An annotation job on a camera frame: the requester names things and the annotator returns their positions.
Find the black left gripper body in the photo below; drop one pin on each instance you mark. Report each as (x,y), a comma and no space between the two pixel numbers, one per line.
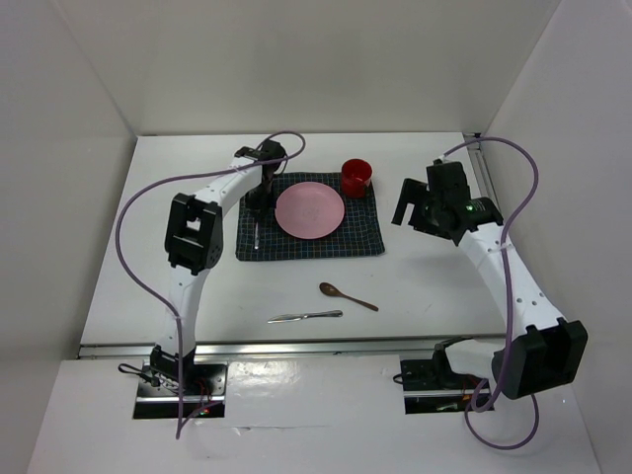
(260,199)

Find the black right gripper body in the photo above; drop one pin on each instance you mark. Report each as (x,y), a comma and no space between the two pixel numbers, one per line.
(428,218)

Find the pink plastic plate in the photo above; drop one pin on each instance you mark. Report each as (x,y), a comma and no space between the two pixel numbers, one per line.
(309,210)

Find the red enamel mug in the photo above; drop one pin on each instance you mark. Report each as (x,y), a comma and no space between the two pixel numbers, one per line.
(355,178)

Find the dark checked cloth placemat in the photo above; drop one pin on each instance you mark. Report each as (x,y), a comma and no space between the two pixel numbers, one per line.
(358,236)

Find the brown wooden spoon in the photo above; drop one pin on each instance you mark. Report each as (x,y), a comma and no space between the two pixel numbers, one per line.
(329,290)

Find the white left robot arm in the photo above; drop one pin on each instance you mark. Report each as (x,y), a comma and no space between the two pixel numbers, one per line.
(194,244)

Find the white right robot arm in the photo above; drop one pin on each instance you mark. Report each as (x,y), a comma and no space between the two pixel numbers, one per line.
(542,349)

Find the silver table knife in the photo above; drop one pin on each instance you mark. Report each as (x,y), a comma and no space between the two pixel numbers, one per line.
(286,318)

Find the aluminium right side rail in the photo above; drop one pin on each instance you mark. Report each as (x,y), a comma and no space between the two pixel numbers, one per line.
(484,163)

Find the aluminium rail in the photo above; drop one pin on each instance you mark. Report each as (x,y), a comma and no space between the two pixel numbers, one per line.
(401,346)
(484,163)

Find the aluminium front rail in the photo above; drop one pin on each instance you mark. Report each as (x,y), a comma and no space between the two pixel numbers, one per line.
(401,346)

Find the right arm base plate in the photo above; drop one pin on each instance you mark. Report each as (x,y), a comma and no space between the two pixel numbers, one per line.
(426,391)

